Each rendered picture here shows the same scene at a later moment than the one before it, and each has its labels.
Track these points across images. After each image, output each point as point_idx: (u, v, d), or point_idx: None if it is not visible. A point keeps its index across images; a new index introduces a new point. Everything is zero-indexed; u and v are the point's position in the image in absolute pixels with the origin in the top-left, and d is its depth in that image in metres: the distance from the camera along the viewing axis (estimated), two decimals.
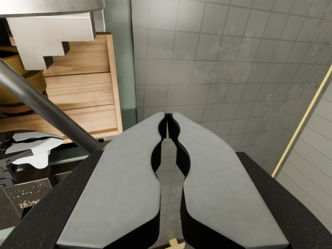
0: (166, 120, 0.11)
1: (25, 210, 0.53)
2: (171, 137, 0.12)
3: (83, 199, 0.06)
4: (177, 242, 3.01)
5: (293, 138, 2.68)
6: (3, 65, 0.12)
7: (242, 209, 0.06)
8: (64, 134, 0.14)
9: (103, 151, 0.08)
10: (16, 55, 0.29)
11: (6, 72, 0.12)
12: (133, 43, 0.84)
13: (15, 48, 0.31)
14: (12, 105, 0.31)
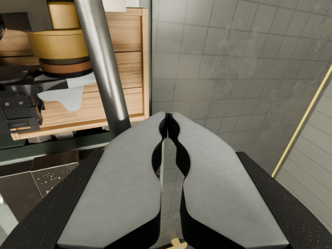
0: (166, 120, 0.11)
1: None
2: (170, 137, 0.12)
3: (83, 199, 0.06)
4: (179, 241, 2.98)
5: (294, 135, 2.70)
6: None
7: (242, 209, 0.06)
8: (106, 100, 0.10)
9: (103, 150, 0.08)
10: (73, 3, 0.26)
11: None
12: (152, 29, 0.82)
13: None
14: (62, 64, 0.27)
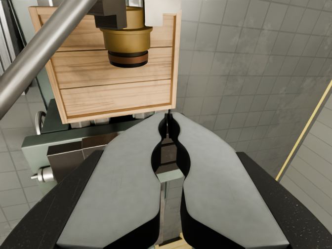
0: (166, 120, 0.11)
1: None
2: (171, 137, 0.12)
3: (83, 199, 0.06)
4: None
5: (303, 132, 2.73)
6: None
7: (242, 209, 0.06)
8: (69, 1, 0.11)
9: (103, 151, 0.08)
10: (141, 9, 0.33)
11: None
12: None
13: (131, 7, 0.36)
14: (128, 56, 0.35)
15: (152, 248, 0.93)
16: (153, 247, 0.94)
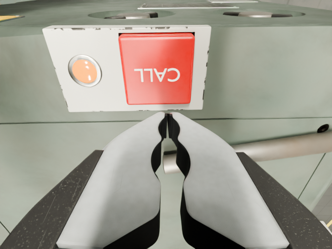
0: (166, 120, 0.11)
1: None
2: (171, 137, 0.12)
3: (83, 199, 0.06)
4: None
5: None
6: None
7: (242, 209, 0.06)
8: None
9: (103, 151, 0.08)
10: None
11: None
12: None
13: None
14: None
15: None
16: None
